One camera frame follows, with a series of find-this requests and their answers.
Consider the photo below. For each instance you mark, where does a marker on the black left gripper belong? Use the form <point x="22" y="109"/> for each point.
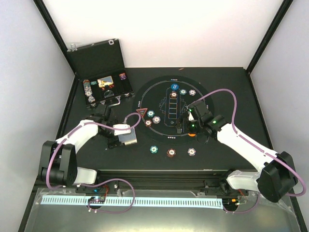
<point x="111" y="145"/>

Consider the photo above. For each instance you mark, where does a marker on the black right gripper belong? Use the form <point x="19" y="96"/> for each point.
<point x="186" y="129"/>

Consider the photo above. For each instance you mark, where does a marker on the blue backed card deck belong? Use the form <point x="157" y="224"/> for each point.
<point x="129" y="138"/>

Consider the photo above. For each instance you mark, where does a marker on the blue white chips small blind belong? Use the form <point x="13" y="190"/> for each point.
<point x="192" y="92"/>

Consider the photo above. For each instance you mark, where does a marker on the orange poker chip stack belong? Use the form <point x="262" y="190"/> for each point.
<point x="171" y="153"/>

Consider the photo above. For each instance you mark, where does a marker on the blue green fifty chips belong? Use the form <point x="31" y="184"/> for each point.
<point x="182" y="92"/>

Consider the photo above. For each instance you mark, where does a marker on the orange chips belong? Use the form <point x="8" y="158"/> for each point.
<point x="173" y="95"/>
<point x="148" y="123"/>

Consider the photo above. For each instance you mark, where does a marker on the green poker chip stack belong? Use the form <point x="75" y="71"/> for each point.
<point x="153" y="149"/>

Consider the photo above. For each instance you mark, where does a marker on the red triangular dealer button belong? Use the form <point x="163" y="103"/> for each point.
<point x="142" y="111"/>

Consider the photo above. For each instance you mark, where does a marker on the blue small blind button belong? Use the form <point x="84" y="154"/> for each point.
<point x="174" y="86"/>

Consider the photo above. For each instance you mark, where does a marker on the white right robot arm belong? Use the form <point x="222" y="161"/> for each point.
<point x="274" y="175"/>

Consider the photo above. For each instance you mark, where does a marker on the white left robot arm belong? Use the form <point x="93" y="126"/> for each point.
<point x="58" y="163"/>

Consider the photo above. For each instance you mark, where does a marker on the blue white poker chip stack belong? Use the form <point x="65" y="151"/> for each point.
<point x="191" y="151"/>

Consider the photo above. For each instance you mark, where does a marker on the round black poker mat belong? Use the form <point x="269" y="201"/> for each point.
<point x="154" y="95"/>

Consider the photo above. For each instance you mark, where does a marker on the chip row in case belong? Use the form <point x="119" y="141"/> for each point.
<point x="88" y="92"/>

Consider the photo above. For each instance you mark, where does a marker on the card box in case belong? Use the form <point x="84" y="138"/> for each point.
<point x="105" y="82"/>

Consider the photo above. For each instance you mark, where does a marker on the purple chips in case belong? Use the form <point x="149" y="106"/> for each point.
<point x="122" y="76"/>

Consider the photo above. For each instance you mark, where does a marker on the black aluminium poker case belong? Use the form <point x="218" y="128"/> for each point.
<point x="98" y="60"/>

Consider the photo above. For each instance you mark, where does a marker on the white slotted cable duct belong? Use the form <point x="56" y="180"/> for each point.
<point x="130" y="201"/>

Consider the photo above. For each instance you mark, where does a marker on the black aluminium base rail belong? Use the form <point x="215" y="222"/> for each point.
<point x="207" y="182"/>

